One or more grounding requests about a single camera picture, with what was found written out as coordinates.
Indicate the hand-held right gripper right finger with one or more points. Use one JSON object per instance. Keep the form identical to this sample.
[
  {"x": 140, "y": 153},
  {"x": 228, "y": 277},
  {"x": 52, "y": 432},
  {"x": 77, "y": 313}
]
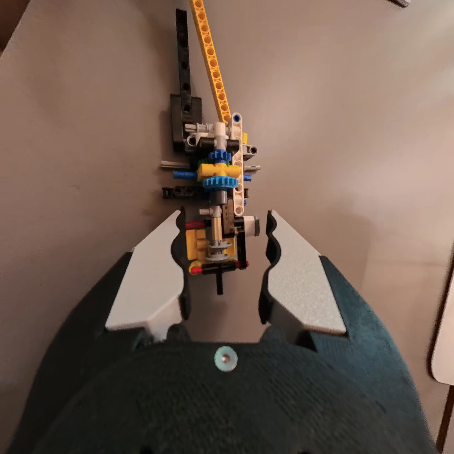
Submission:
[{"x": 301, "y": 291}]

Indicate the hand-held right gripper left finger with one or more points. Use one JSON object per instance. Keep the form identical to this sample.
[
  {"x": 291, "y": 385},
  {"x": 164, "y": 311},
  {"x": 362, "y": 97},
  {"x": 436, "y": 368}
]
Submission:
[{"x": 145, "y": 283}]

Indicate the lego technic model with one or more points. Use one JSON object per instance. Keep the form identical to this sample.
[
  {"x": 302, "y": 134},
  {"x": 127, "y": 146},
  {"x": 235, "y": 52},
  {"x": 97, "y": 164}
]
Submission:
[{"x": 221, "y": 177}]

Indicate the zebra striped sticker sheet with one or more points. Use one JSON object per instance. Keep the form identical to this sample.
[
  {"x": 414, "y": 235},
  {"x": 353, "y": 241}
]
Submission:
[{"x": 445, "y": 337}]

